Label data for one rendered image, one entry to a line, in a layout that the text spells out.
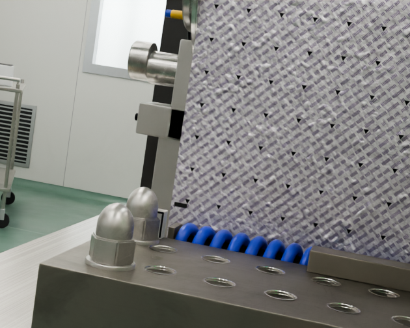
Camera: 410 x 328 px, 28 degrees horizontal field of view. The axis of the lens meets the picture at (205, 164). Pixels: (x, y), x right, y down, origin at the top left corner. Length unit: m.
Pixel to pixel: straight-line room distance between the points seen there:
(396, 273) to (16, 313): 0.41
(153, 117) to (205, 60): 0.11
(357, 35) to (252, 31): 0.09
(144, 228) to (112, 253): 0.10
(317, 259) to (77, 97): 6.15
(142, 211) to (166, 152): 0.17
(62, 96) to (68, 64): 0.27
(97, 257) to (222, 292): 0.09
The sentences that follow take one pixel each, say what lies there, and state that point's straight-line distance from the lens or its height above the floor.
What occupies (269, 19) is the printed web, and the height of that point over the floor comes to 1.23.
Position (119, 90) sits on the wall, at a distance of 6.65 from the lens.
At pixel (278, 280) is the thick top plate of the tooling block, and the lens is 0.63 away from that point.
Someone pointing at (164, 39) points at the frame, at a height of 1.21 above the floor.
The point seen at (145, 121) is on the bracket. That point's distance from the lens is 0.82.
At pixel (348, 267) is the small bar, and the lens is 0.67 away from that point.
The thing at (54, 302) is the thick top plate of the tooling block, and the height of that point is 1.00.
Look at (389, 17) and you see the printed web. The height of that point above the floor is 1.24.
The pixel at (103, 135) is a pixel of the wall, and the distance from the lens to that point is 6.70.
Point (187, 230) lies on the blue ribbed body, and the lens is 0.71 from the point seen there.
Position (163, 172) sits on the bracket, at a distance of 0.83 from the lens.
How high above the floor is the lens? 1.18
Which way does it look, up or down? 6 degrees down
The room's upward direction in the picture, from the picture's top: 9 degrees clockwise
